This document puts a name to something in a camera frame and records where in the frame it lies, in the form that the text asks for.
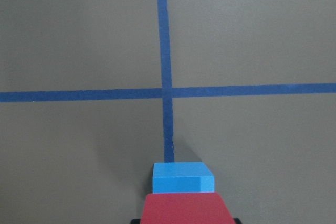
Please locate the red block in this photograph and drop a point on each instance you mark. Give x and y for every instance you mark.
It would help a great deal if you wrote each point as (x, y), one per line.
(185, 208)

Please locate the blue block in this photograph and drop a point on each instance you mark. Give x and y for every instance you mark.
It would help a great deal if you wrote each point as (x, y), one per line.
(182, 177)

